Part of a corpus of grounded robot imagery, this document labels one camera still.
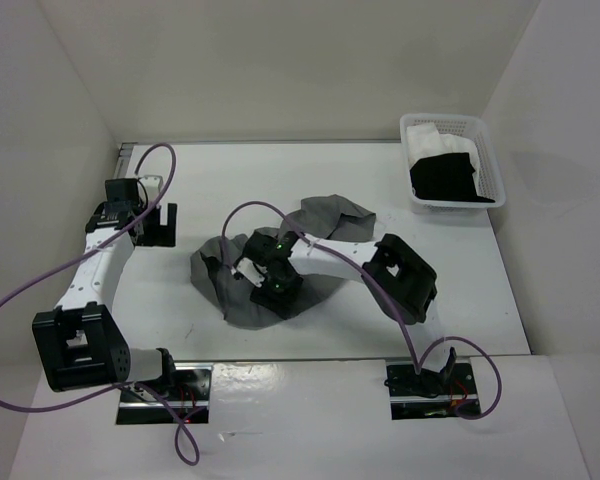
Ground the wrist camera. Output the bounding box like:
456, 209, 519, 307
231, 257, 266, 288
136, 175, 164, 205

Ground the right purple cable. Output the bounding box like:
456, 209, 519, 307
221, 200, 504, 422

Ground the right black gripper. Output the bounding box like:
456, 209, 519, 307
251, 268, 304, 320

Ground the white plastic basket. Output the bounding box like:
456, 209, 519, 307
400, 113, 506, 214

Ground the purple cable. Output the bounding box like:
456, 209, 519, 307
0, 143, 207, 466
221, 200, 504, 422

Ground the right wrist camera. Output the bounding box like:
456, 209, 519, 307
231, 257, 266, 288

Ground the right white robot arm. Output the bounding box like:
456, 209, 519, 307
233, 231, 453, 393

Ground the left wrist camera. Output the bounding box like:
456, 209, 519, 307
136, 175, 164, 205

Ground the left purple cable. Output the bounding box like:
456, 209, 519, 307
0, 143, 207, 466

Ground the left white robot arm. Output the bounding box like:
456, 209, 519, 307
32, 175, 179, 400

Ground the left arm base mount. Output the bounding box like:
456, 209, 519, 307
116, 362, 213, 426

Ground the grey skirt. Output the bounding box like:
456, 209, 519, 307
190, 194, 376, 330

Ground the black folded skirt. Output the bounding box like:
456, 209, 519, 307
410, 152, 494, 203

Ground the white skirt in basket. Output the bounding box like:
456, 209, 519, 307
405, 123, 481, 187

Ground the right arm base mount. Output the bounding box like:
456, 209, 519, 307
384, 361, 482, 421

